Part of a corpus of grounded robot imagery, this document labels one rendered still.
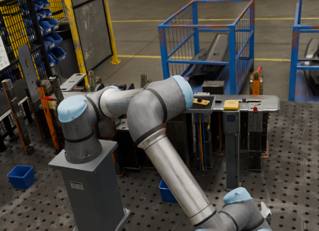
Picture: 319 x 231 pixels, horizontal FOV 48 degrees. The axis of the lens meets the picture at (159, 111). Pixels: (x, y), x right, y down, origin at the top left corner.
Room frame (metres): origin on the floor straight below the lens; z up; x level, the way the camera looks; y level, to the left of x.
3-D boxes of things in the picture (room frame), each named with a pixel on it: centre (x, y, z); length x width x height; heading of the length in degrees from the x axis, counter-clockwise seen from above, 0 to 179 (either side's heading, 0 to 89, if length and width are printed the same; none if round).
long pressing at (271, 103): (1.83, 0.03, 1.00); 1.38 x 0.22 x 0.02; 73
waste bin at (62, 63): (5.14, 1.21, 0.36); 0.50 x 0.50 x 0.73
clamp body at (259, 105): (1.49, -0.46, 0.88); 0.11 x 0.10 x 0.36; 163
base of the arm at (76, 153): (1.22, 0.32, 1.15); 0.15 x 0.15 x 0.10
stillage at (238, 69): (4.04, -0.71, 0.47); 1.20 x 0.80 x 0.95; 154
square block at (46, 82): (2.17, 0.72, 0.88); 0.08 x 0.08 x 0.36; 73
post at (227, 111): (1.36, -0.31, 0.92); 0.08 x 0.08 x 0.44; 73
